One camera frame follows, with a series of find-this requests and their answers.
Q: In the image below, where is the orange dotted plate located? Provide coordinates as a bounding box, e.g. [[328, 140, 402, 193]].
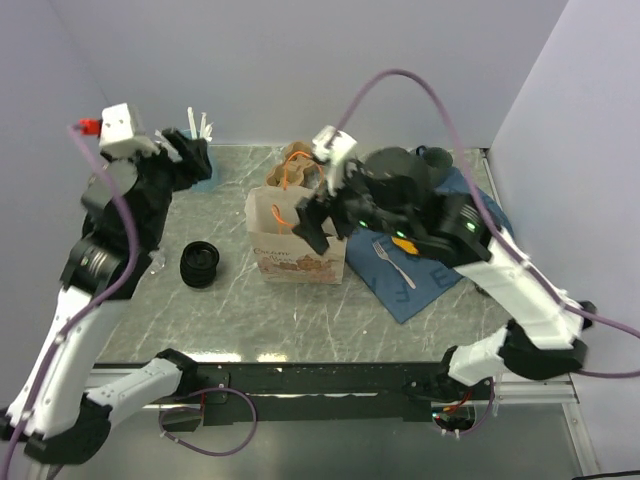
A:
[[392, 237, 420, 256]]

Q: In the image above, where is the clear plastic lid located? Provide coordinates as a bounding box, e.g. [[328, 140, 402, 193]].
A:
[[149, 249, 166, 275]]

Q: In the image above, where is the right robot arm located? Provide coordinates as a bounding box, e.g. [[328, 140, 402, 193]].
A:
[[292, 147, 588, 399]]

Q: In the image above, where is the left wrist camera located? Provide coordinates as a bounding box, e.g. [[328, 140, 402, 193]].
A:
[[75, 103, 159, 161]]

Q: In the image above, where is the dark green mug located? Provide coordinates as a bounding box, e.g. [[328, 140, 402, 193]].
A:
[[415, 145, 453, 170]]

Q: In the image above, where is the blue plastic cup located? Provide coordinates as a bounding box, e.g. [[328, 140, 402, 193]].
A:
[[179, 129, 219, 194]]

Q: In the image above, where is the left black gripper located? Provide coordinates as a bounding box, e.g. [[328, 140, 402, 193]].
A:
[[104, 125, 212, 243]]

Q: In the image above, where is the blue letter-print cloth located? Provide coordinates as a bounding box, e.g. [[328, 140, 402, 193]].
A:
[[344, 150, 515, 325]]

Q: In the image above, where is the white wrapped straw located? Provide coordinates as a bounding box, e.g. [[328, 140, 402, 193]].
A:
[[187, 106, 198, 139], [199, 112, 213, 142]]

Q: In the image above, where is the stack of black lids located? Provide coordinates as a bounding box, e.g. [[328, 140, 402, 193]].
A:
[[179, 241, 220, 289]]

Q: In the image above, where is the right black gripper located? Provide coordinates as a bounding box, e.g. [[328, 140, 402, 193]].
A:
[[291, 156, 416, 255]]

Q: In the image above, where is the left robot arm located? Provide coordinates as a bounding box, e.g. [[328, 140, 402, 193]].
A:
[[1, 129, 212, 466]]

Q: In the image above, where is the brown paper takeout bag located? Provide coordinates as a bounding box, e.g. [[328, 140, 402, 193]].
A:
[[245, 173, 346, 284]]

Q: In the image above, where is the black mounting base rail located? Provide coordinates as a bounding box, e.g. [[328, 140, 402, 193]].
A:
[[137, 360, 496, 427]]

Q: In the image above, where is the silver fork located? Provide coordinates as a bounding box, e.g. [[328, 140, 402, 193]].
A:
[[372, 241, 416, 290]]

